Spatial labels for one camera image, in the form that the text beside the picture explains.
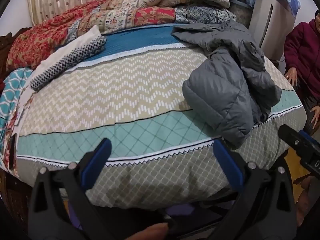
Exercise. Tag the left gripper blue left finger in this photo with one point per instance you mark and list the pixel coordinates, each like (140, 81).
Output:
(48, 218)

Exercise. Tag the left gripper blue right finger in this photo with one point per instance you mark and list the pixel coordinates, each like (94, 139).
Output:
(265, 208)

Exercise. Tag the grey puffer jacket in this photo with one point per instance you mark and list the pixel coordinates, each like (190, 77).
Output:
(231, 90)

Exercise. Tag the bystander hand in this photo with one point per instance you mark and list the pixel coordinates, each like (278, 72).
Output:
(291, 76)

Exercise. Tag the patterned teal beige bedspread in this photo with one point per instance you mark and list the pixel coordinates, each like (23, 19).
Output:
(131, 94)

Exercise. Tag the person in maroon jacket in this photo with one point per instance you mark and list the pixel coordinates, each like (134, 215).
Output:
(301, 50)

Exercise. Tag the teal white lattice pillow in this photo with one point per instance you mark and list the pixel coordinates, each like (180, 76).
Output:
(13, 86)

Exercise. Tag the white cabinet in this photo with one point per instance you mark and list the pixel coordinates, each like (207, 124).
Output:
(271, 22)

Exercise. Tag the red floral patchwork quilt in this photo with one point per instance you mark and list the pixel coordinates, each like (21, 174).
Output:
(39, 42)

